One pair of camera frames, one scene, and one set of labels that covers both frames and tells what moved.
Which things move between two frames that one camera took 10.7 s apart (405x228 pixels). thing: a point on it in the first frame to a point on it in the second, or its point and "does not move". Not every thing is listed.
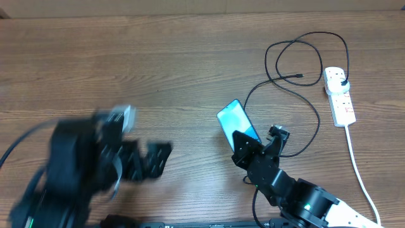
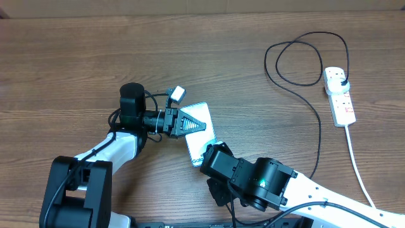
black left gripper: x=158 y=156 to x=174 y=121
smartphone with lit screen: x=233 y=117 to x=197 y=142
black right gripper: x=246 y=150 to x=223 y=198
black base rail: x=199 y=225 does not move
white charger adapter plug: x=336 y=85 does not move
